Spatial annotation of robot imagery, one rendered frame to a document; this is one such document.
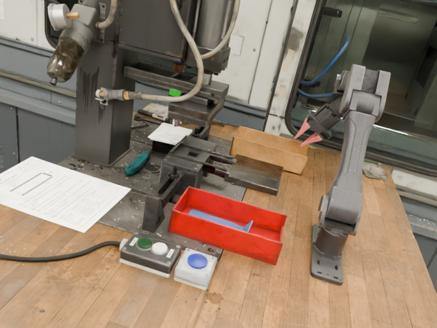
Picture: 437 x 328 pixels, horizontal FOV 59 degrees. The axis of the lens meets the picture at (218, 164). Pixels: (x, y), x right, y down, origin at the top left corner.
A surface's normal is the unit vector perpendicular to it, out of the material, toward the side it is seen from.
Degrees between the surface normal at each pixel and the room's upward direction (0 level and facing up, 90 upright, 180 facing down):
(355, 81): 51
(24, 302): 0
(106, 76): 90
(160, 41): 90
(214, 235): 90
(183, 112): 90
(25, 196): 1
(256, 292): 0
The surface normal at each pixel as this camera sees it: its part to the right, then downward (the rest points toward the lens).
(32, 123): -0.30, 0.37
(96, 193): 0.18, -0.88
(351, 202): -0.03, -0.29
